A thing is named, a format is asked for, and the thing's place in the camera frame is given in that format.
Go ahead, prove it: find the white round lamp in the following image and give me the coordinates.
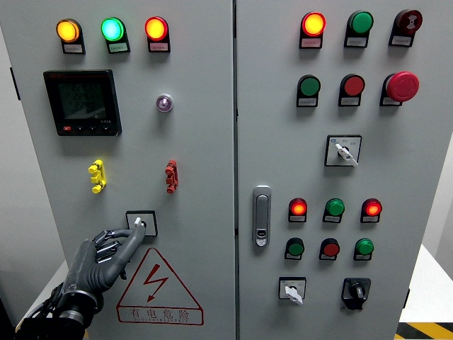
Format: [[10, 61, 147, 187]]
[[156, 93, 174, 113]]

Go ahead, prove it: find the large red stop button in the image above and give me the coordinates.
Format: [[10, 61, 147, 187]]
[[383, 71, 420, 103]]

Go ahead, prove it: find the small red push button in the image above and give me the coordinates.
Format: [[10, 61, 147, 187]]
[[319, 238, 341, 258]]

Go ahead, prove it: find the black-handled turn switch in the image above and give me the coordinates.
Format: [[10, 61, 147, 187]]
[[340, 278, 372, 312]]

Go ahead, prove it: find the dark green round lamp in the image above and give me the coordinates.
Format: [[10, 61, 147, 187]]
[[347, 10, 374, 35]]

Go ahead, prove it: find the grey cabinet door with display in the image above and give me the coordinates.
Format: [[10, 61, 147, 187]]
[[0, 0, 236, 340]]

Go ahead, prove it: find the grey cabinet door with lock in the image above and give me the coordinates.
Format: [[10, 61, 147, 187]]
[[235, 0, 453, 340]]

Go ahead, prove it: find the red warning triangle sticker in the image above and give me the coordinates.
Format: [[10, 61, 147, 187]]
[[115, 247, 205, 327]]

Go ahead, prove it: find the red-rimmed orange round lamp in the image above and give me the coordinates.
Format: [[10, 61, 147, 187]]
[[144, 16, 170, 42], [301, 11, 327, 37]]

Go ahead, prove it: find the white-handled switch plain plate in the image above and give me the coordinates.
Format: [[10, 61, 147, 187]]
[[125, 210, 159, 238]]

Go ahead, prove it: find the small green round lamp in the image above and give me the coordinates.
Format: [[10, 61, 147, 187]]
[[354, 238, 375, 256], [323, 198, 345, 217]]

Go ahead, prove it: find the small yellow handle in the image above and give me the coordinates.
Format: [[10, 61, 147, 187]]
[[88, 159, 107, 194]]

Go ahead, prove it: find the small green push button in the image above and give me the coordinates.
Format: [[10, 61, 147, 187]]
[[285, 237, 306, 257]]

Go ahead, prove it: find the silver door lock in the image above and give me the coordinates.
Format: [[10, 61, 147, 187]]
[[252, 185, 273, 247]]

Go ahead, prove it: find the bright green round lamp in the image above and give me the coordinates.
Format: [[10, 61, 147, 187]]
[[101, 16, 126, 43]]

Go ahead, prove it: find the yellow round lamp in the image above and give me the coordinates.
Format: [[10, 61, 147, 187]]
[[55, 18, 81, 43]]

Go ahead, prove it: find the white-handled switch large plate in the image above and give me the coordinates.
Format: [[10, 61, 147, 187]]
[[324, 134, 362, 168]]

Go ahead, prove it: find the small red round lamp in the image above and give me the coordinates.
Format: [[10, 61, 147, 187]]
[[361, 198, 383, 217], [288, 197, 308, 216]]

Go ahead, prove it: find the white-handled switch small labelled plate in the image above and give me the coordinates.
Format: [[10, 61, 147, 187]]
[[278, 276, 307, 306]]

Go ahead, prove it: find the dark red buzzer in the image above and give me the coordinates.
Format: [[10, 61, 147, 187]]
[[394, 8, 423, 35]]

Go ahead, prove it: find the small red handle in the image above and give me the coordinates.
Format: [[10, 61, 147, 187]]
[[164, 159, 180, 195]]

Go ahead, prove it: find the black display meter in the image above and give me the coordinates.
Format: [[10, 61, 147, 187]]
[[42, 69, 122, 137]]

